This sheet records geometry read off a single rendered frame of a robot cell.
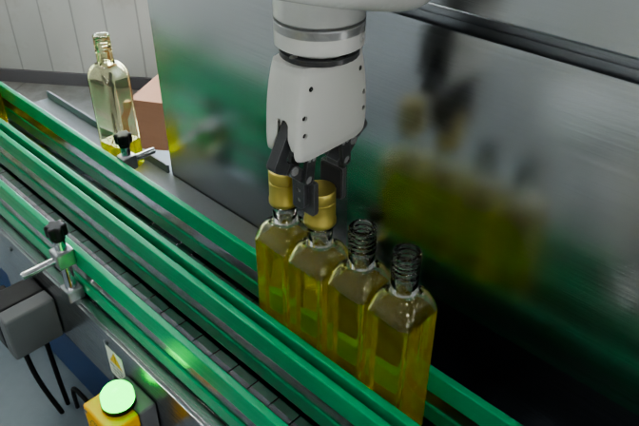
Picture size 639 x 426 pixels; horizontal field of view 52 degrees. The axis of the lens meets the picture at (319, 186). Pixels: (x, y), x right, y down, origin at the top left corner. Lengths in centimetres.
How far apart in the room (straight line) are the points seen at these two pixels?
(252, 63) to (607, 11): 52
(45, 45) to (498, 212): 386
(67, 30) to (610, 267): 385
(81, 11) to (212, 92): 315
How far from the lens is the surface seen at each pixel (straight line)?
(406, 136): 75
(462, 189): 74
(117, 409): 94
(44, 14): 431
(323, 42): 58
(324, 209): 69
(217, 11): 100
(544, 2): 63
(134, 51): 414
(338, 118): 64
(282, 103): 61
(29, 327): 113
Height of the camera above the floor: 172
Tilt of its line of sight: 33 degrees down
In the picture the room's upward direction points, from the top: straight up
